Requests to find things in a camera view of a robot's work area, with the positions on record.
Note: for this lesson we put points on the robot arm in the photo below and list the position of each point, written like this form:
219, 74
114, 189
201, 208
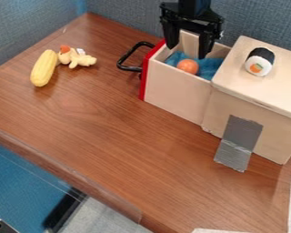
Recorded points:
193, 6

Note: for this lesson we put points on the blue cloth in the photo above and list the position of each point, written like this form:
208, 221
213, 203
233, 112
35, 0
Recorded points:
210, 67

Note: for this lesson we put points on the drawer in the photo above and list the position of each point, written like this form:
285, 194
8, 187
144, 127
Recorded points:
177, 75

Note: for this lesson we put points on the toy sushi roll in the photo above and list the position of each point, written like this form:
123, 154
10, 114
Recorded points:
259, 61

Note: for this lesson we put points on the orange toy ball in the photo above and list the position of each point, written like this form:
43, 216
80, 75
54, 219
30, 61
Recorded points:
188, 66

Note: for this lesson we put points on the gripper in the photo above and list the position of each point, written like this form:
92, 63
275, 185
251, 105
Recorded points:
191, 19

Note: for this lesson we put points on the cabinet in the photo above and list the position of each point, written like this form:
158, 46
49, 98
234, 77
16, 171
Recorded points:
257, 100

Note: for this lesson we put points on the yellow plush duck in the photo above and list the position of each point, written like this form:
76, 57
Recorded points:
74, 57

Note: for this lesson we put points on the yellow toy corn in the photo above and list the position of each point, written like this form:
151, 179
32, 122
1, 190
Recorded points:
44, 68

